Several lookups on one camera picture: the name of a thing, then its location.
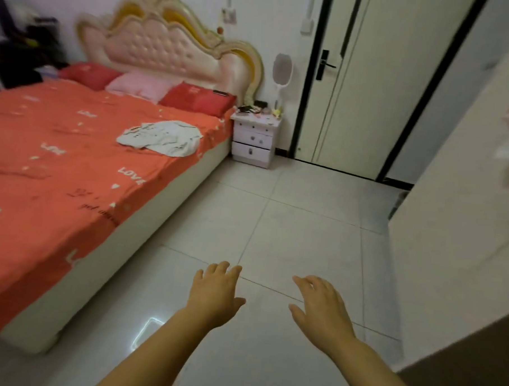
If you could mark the person's left hand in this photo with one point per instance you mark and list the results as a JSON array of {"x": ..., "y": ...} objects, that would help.
[{"x": 213, "y": 296}]

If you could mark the person's right hand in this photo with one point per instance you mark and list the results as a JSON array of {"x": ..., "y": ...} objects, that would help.
[{"x": 323, "y": 311}]

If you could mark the person's left thumb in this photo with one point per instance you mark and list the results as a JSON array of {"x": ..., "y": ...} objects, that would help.
[{"x": 236, "y": 306}]

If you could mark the person's left little finger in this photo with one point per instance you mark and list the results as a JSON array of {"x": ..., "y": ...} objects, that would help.
[{"x": 197, "y": 276}]

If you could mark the person's left middle finger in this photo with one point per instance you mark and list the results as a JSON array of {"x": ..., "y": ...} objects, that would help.
[{"x": 223, "y": 269}]

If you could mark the person's right thumb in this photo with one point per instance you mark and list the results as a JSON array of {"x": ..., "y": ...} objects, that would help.
[{"x": 296, "y": 315}]

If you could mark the person's right forearm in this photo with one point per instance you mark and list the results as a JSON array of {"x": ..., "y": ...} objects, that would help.
[{"x": 368, "y": 372}]

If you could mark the person's left forearm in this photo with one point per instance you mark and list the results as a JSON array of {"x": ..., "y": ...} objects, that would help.
[{"x": 154, "y": 355}]

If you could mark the bed with white base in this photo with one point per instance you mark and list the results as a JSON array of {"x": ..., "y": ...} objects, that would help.
[{"x": 89, "y": 217}]

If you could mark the white bedside table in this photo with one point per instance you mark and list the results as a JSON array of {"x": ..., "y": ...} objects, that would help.
[{"x": 253, "y": 139}]

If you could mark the white crumpled garment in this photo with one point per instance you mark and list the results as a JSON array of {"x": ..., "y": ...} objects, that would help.
[{"x": 162, "y": 137}]

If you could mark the clutter of small items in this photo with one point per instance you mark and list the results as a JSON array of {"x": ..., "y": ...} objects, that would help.
[{"x": 256, "y": 110}]

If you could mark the orange printed bed sheet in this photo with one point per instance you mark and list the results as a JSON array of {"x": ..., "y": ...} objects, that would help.
[{"x": 70, "y": 170}]

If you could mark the red pillow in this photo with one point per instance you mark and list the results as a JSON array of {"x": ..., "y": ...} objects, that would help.
[
  {"x": 89, "y": 74},
  {"x": 197, "y": 99}
]

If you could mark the dark phone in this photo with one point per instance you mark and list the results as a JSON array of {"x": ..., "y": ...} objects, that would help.
[{"x": 221, "y": 92}]

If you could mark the pink pillow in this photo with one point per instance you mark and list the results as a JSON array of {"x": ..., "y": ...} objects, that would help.
[{"x": 143, "y": 86}]

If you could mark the white wardrobe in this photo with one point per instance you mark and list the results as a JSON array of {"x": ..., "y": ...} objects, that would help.
[{"x": 464, "y": 208}]

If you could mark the white electric fly swatter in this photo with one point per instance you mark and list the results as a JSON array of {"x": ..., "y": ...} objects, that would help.
[{"x": 281, "y": 76}]

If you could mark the tufted pink gold headboard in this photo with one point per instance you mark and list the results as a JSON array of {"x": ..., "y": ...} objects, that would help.
[{"x": 172, "y": 44}]

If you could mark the cream door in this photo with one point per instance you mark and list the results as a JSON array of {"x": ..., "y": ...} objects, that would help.
[{"x": 381, "y": 82}]

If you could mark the pile of dark clothes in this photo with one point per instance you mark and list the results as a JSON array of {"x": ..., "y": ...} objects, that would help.
[{"x": 23, "y": 50}]

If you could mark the white wall switch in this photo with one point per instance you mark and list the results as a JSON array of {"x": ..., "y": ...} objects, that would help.
[{"x": 229, "y": 16}]

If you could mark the white wall socket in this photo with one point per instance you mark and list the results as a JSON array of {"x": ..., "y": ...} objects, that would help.
[{"x": 307, "y": 26}]

